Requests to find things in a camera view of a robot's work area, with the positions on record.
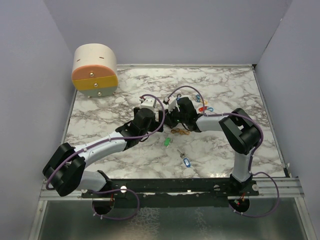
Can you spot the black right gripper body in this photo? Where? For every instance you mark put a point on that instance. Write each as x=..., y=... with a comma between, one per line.
x=175, y=117

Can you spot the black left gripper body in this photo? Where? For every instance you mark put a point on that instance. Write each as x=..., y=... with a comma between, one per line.
x=154, y=125

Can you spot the red key tag with key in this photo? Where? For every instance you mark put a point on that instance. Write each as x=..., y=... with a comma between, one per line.
x=202, y=109

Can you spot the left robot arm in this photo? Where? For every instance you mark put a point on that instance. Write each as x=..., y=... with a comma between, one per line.
x=66, y=170

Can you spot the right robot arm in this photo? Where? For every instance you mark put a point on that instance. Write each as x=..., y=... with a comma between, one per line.
x=242, y=133

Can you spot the orange s-shaped carabiner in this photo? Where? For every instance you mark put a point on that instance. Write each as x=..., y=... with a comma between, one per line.
x=177, y=131
x=184, y=132

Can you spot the green key tag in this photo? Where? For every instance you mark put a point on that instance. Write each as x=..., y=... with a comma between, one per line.
x=167, y=142

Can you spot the blue window tag with key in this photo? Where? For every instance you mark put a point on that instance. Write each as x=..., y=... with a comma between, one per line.
x=186, y=161

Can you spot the round three-drawer storage box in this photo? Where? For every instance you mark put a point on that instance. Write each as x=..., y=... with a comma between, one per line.
x=94, y=71

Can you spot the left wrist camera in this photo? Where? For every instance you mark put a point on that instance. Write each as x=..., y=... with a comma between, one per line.
x=148, y=103

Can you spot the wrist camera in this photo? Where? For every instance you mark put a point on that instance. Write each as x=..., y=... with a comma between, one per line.
x=171, y=104
x=148, y=103

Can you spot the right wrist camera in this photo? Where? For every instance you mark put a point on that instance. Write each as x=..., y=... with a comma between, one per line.
x=171, y=104

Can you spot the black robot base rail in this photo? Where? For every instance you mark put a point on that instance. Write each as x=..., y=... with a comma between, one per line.
x=172, y=192

